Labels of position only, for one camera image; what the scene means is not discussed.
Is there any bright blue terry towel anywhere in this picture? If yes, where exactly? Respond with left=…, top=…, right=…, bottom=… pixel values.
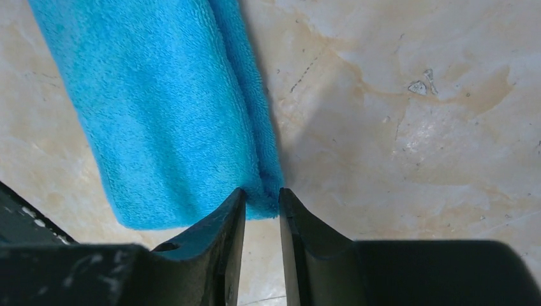
left=29, top=1, right=283, bottom=230

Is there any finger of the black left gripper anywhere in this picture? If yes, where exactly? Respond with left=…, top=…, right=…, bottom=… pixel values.
left=1, top=183, right=77, bottom=245

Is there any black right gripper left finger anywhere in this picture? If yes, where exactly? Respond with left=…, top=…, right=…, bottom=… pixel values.
left=1, top=188, right=246, bottom=305

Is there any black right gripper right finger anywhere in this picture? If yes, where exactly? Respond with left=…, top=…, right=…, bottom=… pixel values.
left=279, top=188, right=540, bottom=305

